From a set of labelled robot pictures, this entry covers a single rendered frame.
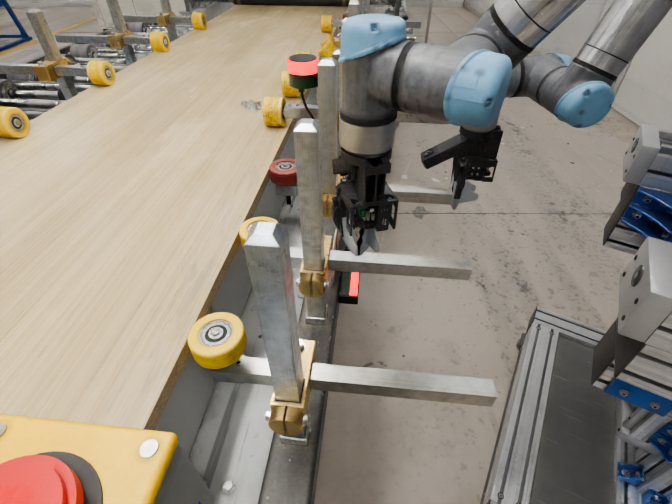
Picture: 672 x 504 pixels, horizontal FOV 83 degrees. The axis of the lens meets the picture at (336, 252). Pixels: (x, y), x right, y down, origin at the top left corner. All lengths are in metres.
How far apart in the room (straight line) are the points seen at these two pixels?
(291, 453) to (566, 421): 0.96
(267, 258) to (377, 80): 0.24
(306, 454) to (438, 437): 0.87
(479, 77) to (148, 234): 0.63
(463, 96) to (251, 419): 0.67
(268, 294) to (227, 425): 0.47
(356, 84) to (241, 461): 0.65
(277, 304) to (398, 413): 1.16
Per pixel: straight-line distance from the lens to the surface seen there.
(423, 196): 0.96
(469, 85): 0.44
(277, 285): 0.39
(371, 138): 0.50
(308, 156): 0.58
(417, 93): 0.45
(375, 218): 0.57
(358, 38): 0.47
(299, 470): 0.70
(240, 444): 0.81
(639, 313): 0.67
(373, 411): 1.52
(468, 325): 1.82
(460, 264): 0.78
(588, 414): 1.49
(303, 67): 0.79
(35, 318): 0.74
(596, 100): 0.78
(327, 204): 0.91
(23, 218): 1.00
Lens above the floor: 1.36
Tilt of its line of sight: 41 degrees down
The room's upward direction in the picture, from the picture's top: straight up
